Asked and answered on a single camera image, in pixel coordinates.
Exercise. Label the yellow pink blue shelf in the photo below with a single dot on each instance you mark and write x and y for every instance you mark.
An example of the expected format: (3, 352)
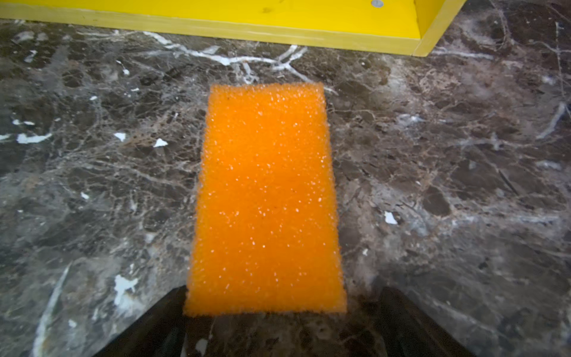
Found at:
(410, 28)

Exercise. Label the orange yellow sponge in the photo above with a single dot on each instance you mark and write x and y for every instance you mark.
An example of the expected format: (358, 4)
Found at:
(266, 233)

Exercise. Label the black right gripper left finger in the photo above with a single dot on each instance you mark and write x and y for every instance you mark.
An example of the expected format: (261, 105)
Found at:
(160, 331)

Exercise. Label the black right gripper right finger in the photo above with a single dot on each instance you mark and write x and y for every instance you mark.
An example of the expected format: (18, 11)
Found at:
(408, 331)

